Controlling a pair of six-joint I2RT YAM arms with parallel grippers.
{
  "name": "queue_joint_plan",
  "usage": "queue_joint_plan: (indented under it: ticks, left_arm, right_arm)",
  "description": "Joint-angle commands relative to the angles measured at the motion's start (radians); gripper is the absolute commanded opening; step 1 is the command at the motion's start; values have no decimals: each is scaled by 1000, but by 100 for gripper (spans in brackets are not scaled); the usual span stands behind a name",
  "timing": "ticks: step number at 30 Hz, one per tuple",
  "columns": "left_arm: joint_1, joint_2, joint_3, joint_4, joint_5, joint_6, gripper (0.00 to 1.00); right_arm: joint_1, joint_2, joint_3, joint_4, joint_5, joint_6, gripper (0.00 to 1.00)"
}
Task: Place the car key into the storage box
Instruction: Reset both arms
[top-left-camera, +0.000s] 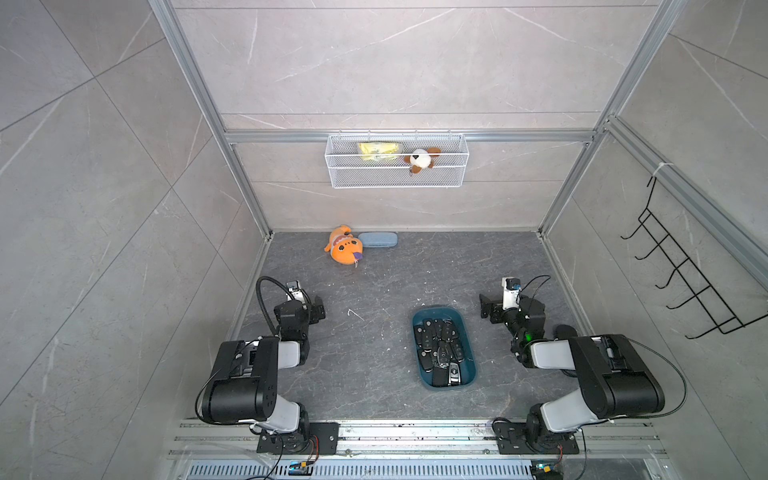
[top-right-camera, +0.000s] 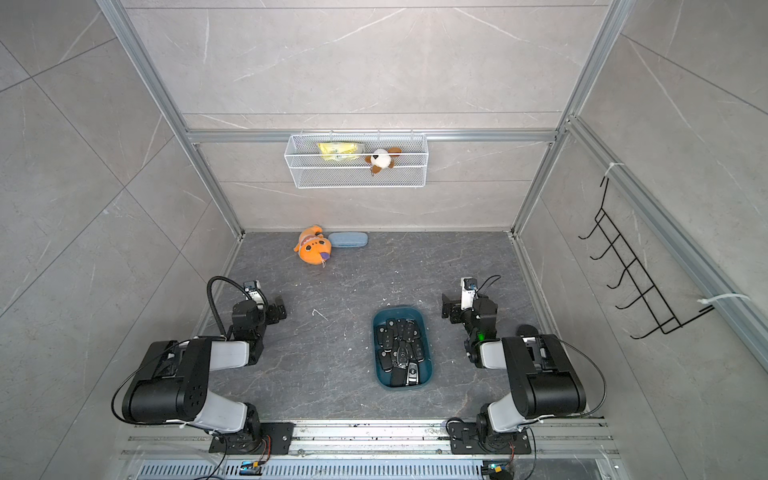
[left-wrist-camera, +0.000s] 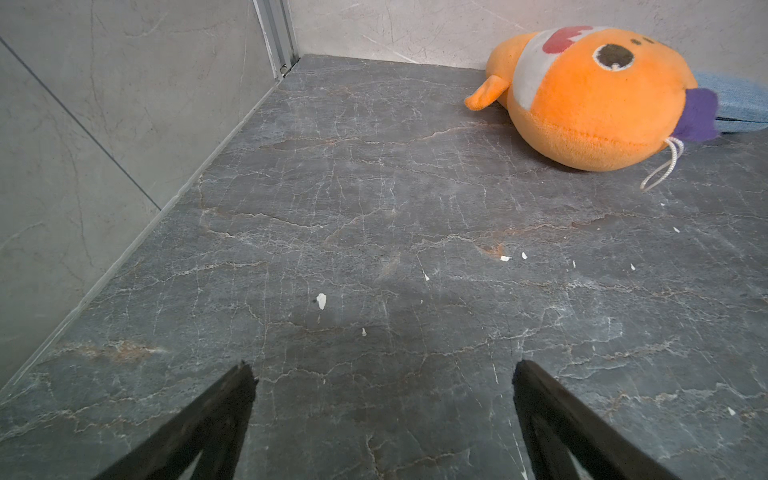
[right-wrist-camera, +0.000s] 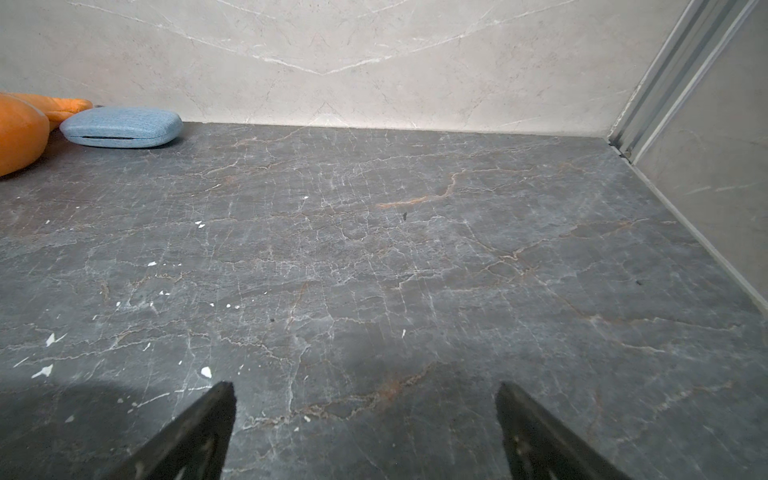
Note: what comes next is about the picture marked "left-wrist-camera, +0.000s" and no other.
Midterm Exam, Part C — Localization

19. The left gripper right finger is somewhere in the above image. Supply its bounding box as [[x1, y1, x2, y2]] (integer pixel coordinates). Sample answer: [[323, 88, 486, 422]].
[[512, 360, 677, 479]]

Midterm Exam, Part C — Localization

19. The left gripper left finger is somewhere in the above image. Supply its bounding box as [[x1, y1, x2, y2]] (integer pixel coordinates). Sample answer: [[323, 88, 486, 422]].
[[96, 362, 258, 479]]

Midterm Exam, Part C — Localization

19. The light blue glasses case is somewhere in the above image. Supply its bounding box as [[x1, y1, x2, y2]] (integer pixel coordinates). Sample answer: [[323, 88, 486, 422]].
[[694, 72, 767, 133]]

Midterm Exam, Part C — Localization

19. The orange plush toy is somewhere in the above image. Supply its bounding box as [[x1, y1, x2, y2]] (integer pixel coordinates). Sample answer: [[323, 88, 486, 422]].
[[464, 25, 719, 191]]

